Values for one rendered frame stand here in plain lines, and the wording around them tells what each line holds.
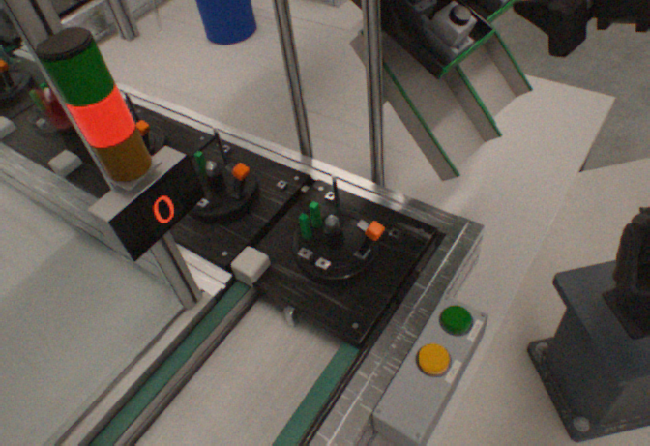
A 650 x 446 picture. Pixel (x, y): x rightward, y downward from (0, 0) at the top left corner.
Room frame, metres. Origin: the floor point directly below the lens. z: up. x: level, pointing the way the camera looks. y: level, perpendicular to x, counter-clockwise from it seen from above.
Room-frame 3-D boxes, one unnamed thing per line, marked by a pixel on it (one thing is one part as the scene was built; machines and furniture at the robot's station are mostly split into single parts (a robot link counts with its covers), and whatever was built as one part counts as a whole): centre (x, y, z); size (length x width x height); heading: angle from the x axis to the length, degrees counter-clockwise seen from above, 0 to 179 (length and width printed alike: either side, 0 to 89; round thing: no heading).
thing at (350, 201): (0.51, -0.01, 0.96); 0.24 x 0.24 x 0.02; 49
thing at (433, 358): (0.30, -0.11, 0.96); 0.04 x 0.04 x 0.02
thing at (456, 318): (0.36, -0.16, 0.96); 0.04 x 0.04 x 0.02
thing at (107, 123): (0.44, 0.21, 1.33); 0.05 x 0.05 x 0.05
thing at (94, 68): (0.44, 0.21, 1.38); 0.05 x 0.05 x 0.05
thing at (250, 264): (0.50, 0.13, 0.97); 0.05 x 0.05 x 0.04; 49
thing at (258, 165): (0.68, 0.19, 1.01); 0.24 x 0.24 x 0.13; 49
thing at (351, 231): (0.51, -0.01, 0.98); 0.14 x 0.14 x 0.02
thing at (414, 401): (0.30, -0.11, 0.93); 0.21 x 0.07 x 0.06; 139
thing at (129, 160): (0.44, 0.21, 1.28); 0.05 x 0.05 x 0.05
